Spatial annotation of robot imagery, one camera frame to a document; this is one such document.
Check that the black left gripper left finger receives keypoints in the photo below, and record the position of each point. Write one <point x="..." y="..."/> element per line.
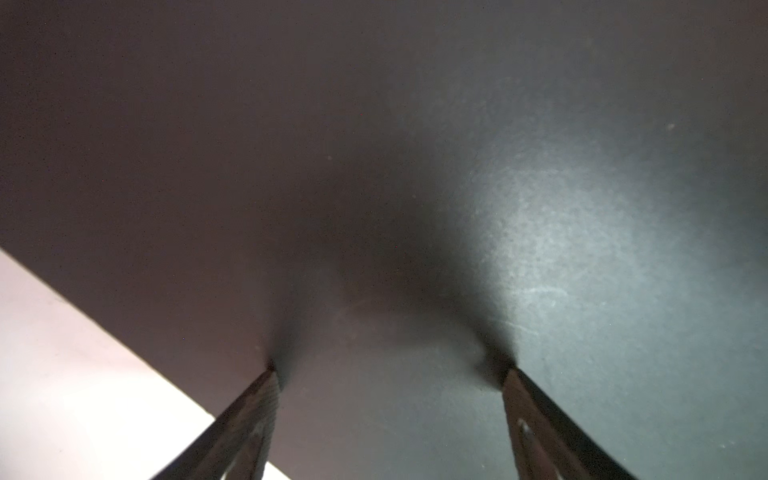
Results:
<point x="236" y="445"/>

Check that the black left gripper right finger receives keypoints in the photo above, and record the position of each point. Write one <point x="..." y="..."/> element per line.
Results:
<point x="546" y="442"/>

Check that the black file folder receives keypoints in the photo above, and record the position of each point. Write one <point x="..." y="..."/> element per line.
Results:
<point x="392" y="201"/>

